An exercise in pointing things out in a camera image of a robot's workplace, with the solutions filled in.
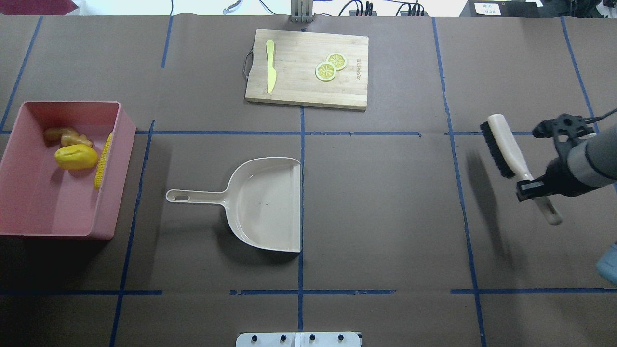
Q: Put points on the metal grabber tool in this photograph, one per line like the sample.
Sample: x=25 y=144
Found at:
x=232 y=7

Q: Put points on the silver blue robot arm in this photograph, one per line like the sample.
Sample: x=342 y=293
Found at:
x=585 y=162

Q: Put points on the black box with label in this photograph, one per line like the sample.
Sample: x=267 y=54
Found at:
x=500 y=8

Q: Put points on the beige hand brush black bristles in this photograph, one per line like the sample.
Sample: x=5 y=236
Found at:
x=509 y=160

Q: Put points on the yellow toy corn cob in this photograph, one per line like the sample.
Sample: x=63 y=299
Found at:
x=101 y=165

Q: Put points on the beige plastic dustpan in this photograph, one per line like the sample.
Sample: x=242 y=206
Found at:
x=262 y=203

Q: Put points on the pink cloth on stand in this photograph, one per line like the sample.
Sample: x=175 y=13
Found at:
x=37 y=7

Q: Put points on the wooden cutting board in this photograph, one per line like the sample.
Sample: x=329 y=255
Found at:
x=297 y=54

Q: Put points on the tan toy ginger root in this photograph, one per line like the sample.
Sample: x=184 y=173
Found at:
x=65 y=136

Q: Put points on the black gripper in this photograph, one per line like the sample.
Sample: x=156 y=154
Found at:
x=559 y=174

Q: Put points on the pink plastic bin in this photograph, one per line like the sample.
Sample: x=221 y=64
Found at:
x=38 y=199

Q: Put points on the white pillar with base plate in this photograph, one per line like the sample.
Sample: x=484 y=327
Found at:
x=300 y=339

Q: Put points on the yellow plastic toy knife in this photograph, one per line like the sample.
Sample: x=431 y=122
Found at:
x=272 y=74

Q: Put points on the yellow toy potato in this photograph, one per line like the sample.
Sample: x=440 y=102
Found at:
x=76 y=157

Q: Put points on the aluminium frame post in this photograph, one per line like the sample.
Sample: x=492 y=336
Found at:
x=301 y=11

